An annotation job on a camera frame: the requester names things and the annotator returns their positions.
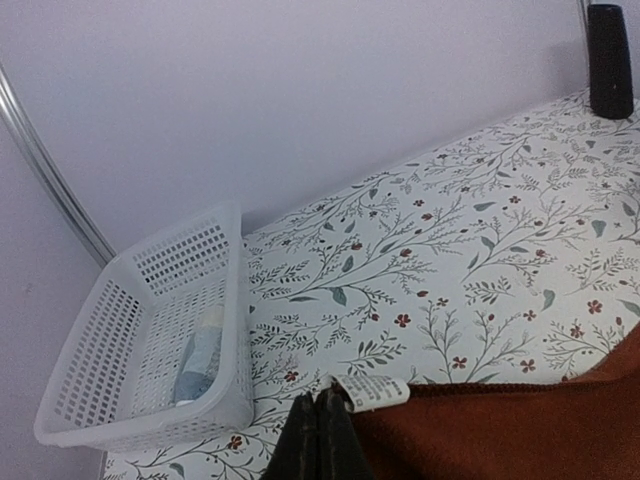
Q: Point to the aluminium frame post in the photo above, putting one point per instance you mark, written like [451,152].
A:
[42,164]
[582,9]

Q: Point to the right aluminium frame post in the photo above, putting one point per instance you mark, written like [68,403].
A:
[582,9]

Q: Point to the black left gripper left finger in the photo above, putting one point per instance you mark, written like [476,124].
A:
[295,456]

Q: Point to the white plastic basket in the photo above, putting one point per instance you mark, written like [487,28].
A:
[112,387]

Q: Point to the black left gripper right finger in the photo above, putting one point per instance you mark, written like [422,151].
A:
[339,453]

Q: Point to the left aluminium frame post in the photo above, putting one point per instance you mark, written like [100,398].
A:
[42,164]

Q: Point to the dark red towel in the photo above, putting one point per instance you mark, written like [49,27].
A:
[584,428]

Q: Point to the blue orange patterned towel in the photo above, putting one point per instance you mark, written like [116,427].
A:
[201,358]

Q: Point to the black cylinder cup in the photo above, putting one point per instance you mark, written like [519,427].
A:
[610,75]

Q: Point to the floral tablecloth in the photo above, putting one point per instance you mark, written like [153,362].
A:
[511,255]

